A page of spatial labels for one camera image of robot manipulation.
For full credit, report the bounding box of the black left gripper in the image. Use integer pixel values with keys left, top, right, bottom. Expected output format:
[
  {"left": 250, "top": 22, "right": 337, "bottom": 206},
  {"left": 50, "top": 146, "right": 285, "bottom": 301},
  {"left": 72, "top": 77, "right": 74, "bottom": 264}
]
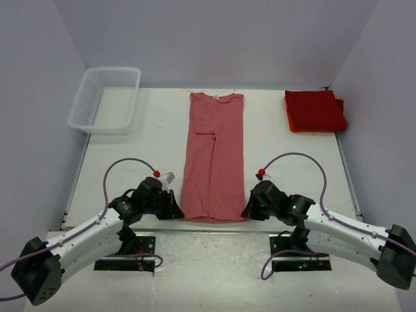
[{"left": 142, "top": 188, "right": 184, "bottom": 220}]

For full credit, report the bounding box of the pink t shirt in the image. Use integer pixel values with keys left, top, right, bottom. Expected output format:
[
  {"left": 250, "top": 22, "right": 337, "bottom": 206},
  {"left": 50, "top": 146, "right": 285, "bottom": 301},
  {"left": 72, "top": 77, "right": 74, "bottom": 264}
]
[{"left": 180, "top": 92, "right": 245, "bottom": 223}]

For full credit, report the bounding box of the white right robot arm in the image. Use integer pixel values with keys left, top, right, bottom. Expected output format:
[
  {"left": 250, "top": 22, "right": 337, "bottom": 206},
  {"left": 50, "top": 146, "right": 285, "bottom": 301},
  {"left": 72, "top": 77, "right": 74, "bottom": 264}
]
[{"left": 241, "top": 180, "right": 415, "bottom": 290}]

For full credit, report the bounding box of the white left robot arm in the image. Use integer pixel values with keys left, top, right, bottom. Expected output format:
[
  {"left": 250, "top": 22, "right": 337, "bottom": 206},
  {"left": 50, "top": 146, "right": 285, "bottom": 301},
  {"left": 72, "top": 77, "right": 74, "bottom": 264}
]
[{"left": 11, "top": 172, "right": 184, "bottom": 306}]

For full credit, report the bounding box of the folded dark red t shirt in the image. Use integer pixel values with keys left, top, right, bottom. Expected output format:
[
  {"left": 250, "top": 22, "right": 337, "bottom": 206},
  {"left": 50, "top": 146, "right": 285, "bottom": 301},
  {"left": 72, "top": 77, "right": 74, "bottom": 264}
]
[{"left": 284, "top": 90, "right": 348, "bottom": 133}]

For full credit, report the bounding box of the white plastic basket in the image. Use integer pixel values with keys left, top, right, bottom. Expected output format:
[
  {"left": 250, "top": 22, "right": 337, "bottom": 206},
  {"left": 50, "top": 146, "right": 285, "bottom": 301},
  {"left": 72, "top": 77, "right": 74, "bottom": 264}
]
[{"left": 68, "top": 67, "right": 141, "bottom": 135}]

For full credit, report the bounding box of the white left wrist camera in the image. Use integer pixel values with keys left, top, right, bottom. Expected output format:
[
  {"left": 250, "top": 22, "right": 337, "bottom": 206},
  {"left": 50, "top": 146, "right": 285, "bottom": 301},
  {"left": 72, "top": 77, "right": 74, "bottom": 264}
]
[{"left": 159, "top": 172, "right": 176, "bottom": 190}]

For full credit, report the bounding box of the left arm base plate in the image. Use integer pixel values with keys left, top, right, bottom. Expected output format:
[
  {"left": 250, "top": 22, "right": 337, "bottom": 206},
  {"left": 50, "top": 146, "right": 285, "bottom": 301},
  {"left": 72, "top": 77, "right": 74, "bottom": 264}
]
[{"left": 94, "top": 235, "right": 158, "bottom": 273}]

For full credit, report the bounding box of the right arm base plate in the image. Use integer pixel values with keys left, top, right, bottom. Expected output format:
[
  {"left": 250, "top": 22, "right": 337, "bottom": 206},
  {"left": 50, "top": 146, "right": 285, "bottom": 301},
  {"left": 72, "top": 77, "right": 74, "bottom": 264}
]
[{"left": 269, "top": 231, "right": 332, "bottom": 272}]

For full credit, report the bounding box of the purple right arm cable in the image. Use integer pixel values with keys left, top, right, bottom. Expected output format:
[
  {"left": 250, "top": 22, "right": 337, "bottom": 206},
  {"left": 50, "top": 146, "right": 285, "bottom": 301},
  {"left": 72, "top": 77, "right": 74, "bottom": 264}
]
[{"left": 256, "top": 153, "right": 416, "bottom": 280}]

